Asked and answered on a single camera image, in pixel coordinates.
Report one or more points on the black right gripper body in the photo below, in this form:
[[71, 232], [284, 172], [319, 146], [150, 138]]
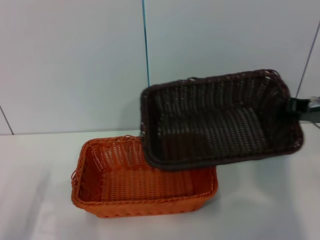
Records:
[[312, 113]]

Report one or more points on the orange woven plastic basket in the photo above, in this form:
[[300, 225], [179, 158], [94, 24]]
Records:
[[150, 182]]

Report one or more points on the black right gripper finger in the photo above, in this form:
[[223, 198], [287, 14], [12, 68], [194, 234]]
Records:
[[297, 106]]

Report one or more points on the dark brown woven basket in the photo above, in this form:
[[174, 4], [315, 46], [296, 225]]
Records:
[[212, 120]]

